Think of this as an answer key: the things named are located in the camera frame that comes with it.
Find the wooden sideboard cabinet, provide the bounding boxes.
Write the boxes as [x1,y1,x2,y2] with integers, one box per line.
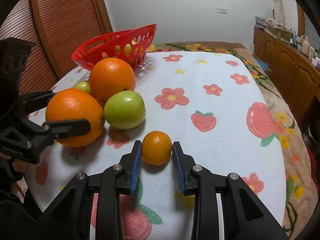
[253,28,319,121]

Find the left hand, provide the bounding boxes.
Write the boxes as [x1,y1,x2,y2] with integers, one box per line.
[0,153,30,181]

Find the patterned box on sideboard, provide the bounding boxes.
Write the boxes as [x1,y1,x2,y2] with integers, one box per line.
[265,17,292,41]

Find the green fruit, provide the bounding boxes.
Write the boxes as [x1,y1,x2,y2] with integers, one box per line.
[73,81,91,94]
[104,90,146,129]

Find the brown louvered wardrobe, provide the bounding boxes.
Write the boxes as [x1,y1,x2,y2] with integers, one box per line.
[1,0,112,94]

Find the large orange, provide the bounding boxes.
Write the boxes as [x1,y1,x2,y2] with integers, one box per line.
[46,88,105,147]
[89,58,136,102]

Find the white floral table cloth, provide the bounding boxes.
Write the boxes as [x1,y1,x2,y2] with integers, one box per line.
[27,51,286,239]

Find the beige curtain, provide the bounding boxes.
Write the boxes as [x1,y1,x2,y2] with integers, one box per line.
[273,0,286,24]

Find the pink bottle on sideboard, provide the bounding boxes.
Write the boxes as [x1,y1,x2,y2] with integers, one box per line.
[300,35,310,56]

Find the red plastic fruit basket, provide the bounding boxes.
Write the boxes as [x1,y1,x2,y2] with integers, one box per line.
[71,24,157,70]

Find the floral bed blanket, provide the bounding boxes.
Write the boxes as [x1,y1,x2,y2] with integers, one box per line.
[148,41,319,239]

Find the wall socket plate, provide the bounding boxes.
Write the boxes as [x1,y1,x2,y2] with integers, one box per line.
[216,7,228,14]

